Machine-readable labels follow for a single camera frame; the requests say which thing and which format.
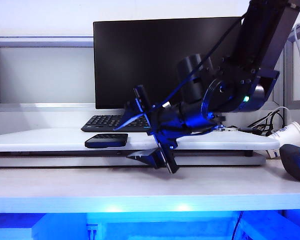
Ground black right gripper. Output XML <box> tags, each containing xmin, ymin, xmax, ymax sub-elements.
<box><xmin>113</xmin><ymin>84</ymin><xmax>188</xmax><ymax>175</ymax></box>

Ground small black calculator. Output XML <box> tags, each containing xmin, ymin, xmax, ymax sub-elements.
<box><xmin>84</xmin><ymin>133</ymin><xmax>129</xmax><ymax>149</ymax></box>

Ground black computer keyboard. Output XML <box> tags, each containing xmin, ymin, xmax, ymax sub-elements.
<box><xmin>80</xmin><ymin>114</ymin><xmax>152</xmax><ymax>133</ymax></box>

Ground black computer monitor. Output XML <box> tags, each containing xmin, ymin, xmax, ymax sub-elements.
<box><xmin>93</xmin><ymin>16</ymin><xmax>243</xmax><ymax>110</ymax></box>

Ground white desk riser platform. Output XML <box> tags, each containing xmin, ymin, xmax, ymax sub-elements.
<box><xmin>0</xmin><ymin>128</ymin><xmax>287</xmax><ymax>169</ymax></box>

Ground white plastic bin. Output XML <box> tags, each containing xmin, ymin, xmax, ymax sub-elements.
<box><xmin>0</xmin><ymin>34</ymin><xmax>96</xmax><ymax>137</ymax></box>

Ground black and blue computer mouse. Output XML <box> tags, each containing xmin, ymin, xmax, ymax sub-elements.
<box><xmin>279</xmin><ymin>144</ymin><xmax>300</xmax><ymax>182</ymax></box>

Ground white paper cup blue logo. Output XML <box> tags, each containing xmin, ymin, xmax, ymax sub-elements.
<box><xmin>266</xmin><ymin>121</ymin><xmax>300</xmax><ymax>159</ymax></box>

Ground black desk cable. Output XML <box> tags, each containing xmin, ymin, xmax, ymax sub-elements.
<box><xmin>240</xmin><ymin>109</ymin><xmax>284</xmax><ymax>137</ymax></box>

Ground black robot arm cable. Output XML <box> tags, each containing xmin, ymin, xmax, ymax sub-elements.
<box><xmin>149</xmin><ymin>12</ymin><xmax>248</xmax><ymax>113</ymax></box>

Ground thin dark cable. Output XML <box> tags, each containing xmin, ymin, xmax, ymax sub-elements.
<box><xmin>233</xmin><ymin>211</ymin><xmax>245</xmax><ymax>240</ymax></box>

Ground white desk cable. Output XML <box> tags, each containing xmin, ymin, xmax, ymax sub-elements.
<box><xmin>266</xmin><ymin>106</ymin><xmax>291</xmax><ymax>137</ymax></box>

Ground grey aluminium partition frame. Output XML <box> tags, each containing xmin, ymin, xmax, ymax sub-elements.
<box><xmin>283</xmin><ymin>21</ymin><xmax>300</xmax><ymax>111</ymax></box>

